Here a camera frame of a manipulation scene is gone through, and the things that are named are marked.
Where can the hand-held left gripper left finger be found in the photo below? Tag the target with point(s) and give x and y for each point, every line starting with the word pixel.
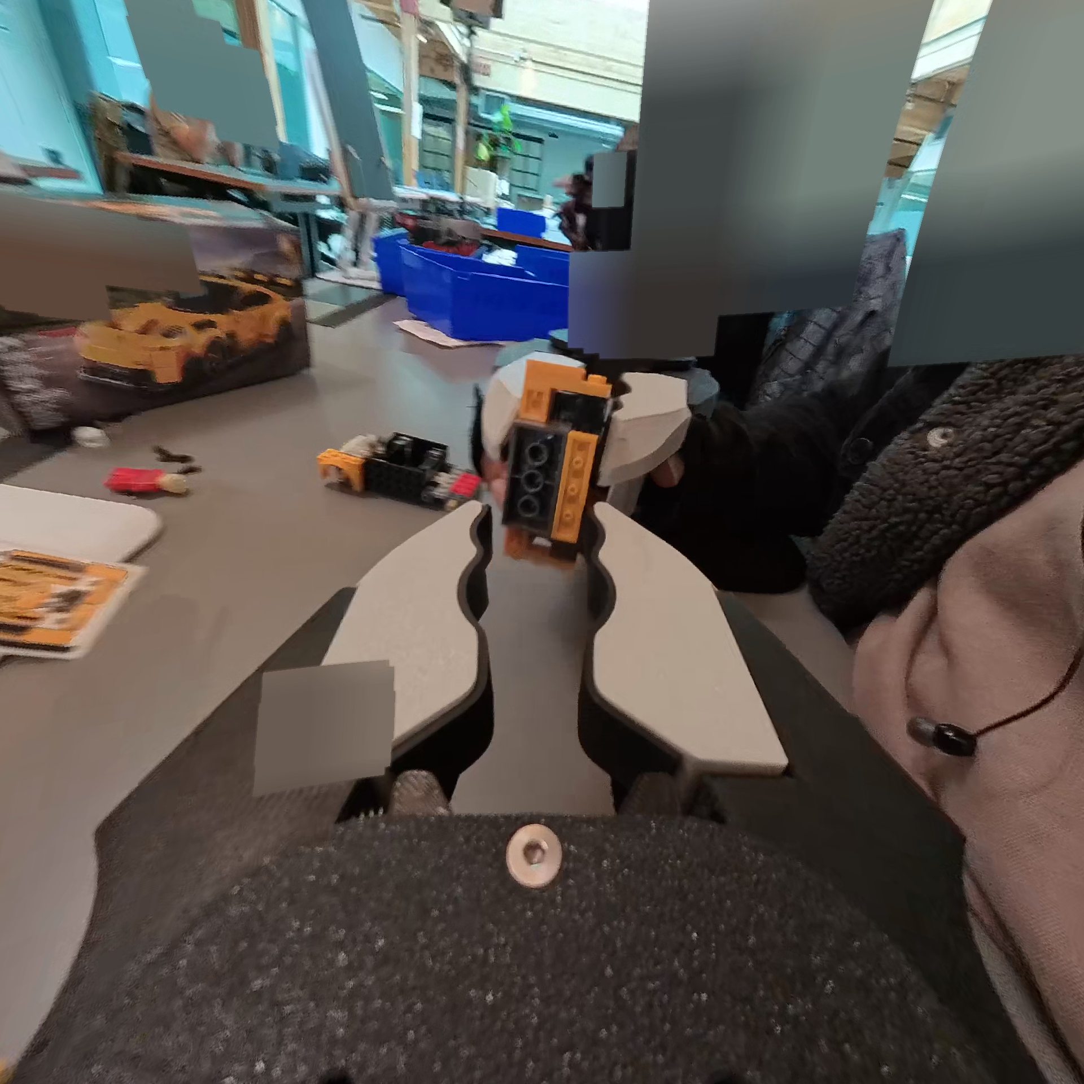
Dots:
pixel 415 610

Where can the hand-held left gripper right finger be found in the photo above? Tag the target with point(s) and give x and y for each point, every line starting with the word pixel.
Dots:
pixel 669 660

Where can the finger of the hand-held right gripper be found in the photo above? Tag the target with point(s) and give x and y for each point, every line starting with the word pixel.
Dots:
pixel 500 406
pixel 652 428

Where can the orange and black lego assembly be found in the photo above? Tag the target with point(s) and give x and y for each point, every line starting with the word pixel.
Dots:
pixel 542 474

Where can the person's right forearm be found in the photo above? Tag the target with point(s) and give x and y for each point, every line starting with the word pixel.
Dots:
pixel 745 491

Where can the partly built lego car chassis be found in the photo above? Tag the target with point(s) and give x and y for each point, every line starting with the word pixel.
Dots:
pixel 406 474

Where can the small black lego piece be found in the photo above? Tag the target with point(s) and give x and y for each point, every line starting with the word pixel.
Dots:
pixel 169 455

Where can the red lego minifigure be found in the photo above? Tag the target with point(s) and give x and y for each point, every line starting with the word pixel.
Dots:
pixel 135 481

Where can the small white lego piece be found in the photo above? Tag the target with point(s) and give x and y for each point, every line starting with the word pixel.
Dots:
pixel 89 436

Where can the person's right hand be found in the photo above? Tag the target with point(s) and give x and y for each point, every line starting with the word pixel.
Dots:
pixel 669 472

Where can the white paper sheet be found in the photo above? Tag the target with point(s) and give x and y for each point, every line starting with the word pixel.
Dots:
pixel 432 332

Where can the blue plastic bin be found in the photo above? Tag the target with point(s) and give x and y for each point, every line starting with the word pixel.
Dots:
pixel 525 222
pixel 388 262
pixel 483 301

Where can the dark quilted jacket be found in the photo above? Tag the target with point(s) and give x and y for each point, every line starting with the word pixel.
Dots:
pixel 830 339

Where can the black fleece jacket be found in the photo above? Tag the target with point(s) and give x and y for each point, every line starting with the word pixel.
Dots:
pixel 931 508

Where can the cardboard box with yellow car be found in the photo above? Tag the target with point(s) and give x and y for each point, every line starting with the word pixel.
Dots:
pixel 212 339

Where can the grey board on white stand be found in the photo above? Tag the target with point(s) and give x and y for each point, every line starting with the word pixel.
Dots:
pixel 347 102

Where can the book stand with white base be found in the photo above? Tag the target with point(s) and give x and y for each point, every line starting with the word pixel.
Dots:
pixel 85 521

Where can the pink hoodie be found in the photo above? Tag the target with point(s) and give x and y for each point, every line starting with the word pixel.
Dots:
pixel 1016 762

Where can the wooden desk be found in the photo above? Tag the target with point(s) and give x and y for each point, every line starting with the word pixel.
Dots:
pixel 212 174

